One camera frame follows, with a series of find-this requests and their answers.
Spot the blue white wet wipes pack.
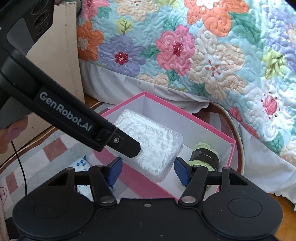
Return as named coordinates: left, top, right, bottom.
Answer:
left=67, top=155, right=91, bottom=172

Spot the clear plastic cotton swab box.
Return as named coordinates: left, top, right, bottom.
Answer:
left=106, top=109, right=184, bottom=183

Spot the person's left hand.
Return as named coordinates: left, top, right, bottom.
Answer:
left=0, top=117, right=28, bottom=154

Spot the green yarn skein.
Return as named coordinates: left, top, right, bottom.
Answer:
left=176, top=141, right=220, bottom=186

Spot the checkered oval rug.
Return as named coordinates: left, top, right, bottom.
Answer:
left=0, top=101, right=244, bottom=219

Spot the floral quilted bedspread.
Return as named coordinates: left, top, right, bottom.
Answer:
left=77, top=1, right=295, bottom=164

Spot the black cable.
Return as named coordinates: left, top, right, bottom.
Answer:
left=10, top=141, right=28, bottom=196

